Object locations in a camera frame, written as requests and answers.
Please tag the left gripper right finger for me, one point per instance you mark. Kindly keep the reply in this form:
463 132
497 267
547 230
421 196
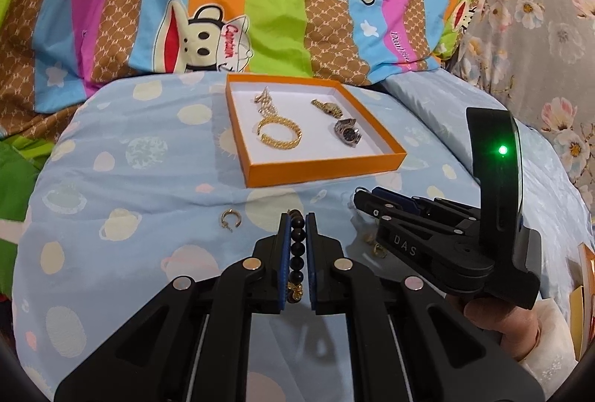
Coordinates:
407 343

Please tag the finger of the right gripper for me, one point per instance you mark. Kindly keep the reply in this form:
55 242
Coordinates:
421 206
410 236

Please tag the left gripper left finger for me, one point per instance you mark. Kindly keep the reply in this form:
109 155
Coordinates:
190 342

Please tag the orange jewelry tray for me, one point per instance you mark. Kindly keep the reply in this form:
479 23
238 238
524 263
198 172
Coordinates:
320 154

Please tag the right hand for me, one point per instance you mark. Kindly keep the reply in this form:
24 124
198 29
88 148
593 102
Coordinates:
517 326

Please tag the orange box at edge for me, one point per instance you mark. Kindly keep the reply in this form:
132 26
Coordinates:
582 304

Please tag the white sleeve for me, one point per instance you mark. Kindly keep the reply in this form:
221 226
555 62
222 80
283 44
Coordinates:
552 359

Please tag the silver wristwatch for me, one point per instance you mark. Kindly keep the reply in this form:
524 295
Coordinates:
347 131

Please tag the gold hoop earring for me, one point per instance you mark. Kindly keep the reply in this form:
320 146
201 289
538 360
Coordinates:
230 220

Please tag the light blue spotted blanket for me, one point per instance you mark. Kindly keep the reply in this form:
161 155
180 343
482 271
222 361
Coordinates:
134 193

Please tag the grey floral pillow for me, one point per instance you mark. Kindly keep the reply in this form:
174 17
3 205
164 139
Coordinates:
536 57

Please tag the pearl gold brooch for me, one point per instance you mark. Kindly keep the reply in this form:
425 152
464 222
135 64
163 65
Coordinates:
265 104

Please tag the colourful monkey print duvet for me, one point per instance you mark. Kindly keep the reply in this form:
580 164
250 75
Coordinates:
55 54

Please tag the green cloth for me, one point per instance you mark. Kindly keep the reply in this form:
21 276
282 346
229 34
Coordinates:
21 162

